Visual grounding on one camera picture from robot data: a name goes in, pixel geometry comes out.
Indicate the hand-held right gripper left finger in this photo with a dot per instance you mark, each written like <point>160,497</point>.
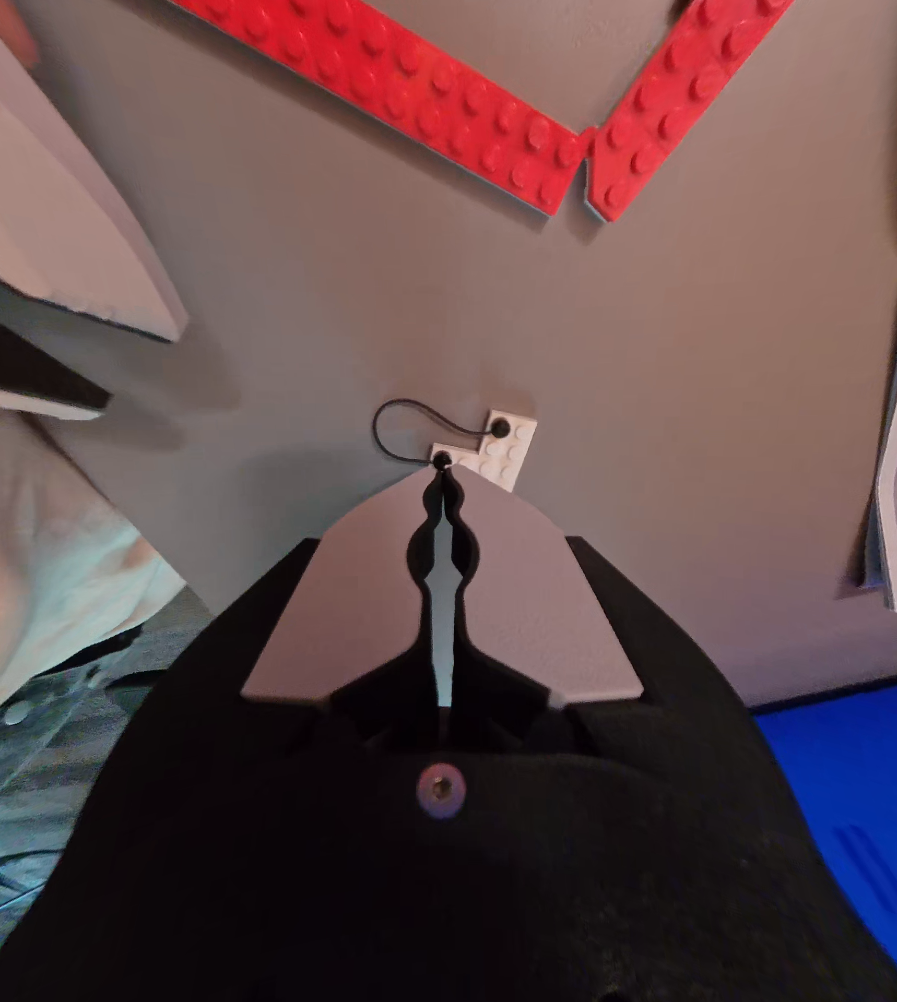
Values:
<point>339,603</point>

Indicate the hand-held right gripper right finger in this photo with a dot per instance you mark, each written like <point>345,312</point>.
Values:
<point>542,603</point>

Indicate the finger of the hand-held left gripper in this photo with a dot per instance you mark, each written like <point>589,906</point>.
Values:
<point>10,352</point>
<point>49,219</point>

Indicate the red brick heart frame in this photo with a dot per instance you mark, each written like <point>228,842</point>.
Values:
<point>417,86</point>

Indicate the grey desk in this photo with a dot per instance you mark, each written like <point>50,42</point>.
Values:
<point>652,352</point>

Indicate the blue plastic bin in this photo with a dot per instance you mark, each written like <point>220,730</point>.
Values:
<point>863,822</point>

